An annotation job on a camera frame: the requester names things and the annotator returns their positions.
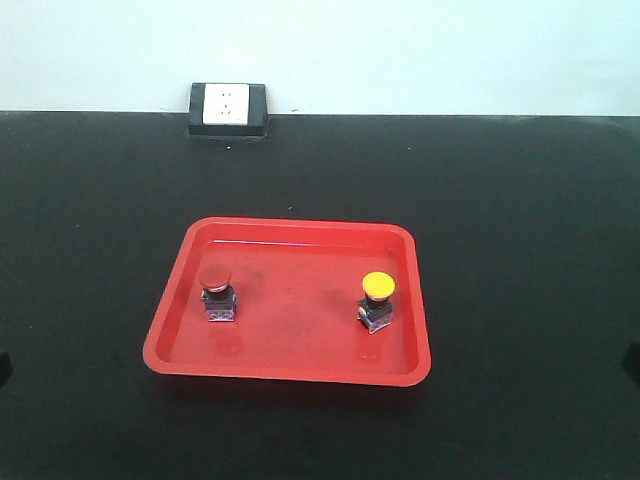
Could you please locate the red mushroom push button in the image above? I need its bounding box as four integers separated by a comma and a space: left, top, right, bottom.
199, 265, 238, 322

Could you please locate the white socket black housing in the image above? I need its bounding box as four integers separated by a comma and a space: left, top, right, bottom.
187, 82, 269, 139

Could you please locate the yellow mushroom push button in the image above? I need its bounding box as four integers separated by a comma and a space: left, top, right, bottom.
357, 271, 396, 334

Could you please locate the red plastic tray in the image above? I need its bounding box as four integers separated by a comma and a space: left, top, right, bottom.
143, 217, 431, 387

